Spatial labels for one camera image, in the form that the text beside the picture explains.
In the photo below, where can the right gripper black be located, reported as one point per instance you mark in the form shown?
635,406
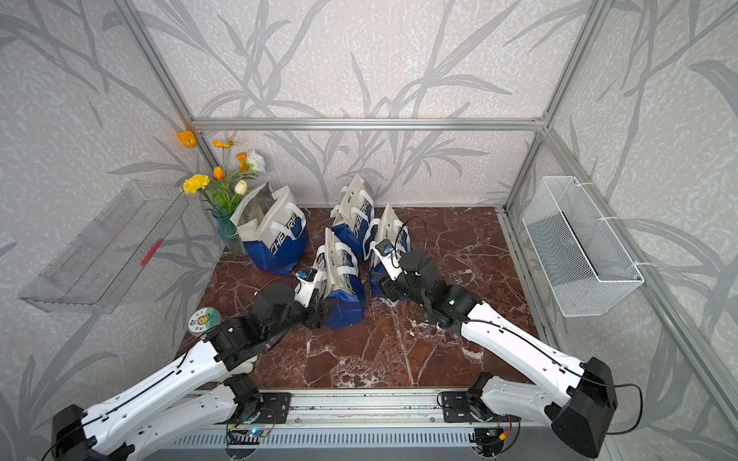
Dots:
386,286

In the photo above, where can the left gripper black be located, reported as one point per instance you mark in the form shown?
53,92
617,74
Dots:
317,316

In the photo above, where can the takeout bag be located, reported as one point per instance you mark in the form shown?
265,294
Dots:
389,239
355,223
339,286
272,228

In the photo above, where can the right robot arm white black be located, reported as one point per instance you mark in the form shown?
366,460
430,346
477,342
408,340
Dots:
583,427

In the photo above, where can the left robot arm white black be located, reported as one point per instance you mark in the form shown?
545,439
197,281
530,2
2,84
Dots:
206,385

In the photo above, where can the round tape roll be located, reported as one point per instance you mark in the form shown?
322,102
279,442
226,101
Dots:
203,319

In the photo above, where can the blue glass vase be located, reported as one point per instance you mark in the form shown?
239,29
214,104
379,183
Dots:
228,233

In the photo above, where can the artificial flower bouquet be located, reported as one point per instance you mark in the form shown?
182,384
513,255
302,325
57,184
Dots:
224,189

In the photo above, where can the left circuit board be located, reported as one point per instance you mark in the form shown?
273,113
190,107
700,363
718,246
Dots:
248,436

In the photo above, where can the circuit board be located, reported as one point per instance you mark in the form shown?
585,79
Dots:
248,436
489,442

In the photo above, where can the red item on shelf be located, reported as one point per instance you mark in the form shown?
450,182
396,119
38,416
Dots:
150,253

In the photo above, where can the right circuit board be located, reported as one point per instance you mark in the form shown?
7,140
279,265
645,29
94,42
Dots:
489,442

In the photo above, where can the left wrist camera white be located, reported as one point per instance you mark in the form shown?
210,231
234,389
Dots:
309,284

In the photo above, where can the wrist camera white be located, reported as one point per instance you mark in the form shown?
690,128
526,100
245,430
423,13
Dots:
387,257
309,284

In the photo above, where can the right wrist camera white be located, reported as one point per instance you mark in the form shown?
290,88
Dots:
387,257

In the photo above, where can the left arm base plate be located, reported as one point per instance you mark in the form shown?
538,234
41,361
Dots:
266,408

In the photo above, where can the aluminium front rail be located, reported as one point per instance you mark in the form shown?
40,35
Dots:
408,407

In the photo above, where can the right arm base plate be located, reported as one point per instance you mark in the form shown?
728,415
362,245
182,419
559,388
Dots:
456,409

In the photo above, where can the aluminium frame bar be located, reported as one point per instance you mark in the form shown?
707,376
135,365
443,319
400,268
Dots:
367,124

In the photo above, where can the white wire basket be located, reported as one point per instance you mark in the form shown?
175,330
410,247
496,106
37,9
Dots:
586,264

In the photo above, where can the clear plastic wall shelf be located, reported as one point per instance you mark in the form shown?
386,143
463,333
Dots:
94,273

